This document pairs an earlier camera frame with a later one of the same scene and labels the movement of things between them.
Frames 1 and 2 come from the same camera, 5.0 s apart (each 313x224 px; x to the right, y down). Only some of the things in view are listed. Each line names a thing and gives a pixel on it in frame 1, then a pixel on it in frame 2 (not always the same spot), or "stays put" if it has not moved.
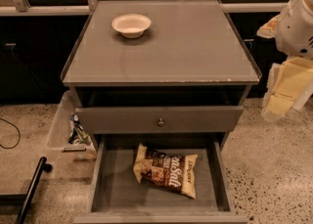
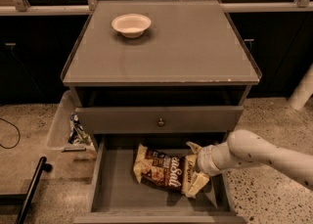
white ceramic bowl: [131, 25] stays put
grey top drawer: [161, 119] stays put
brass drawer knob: [160, 122] stays put
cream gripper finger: [269, 28] to [212, 158]
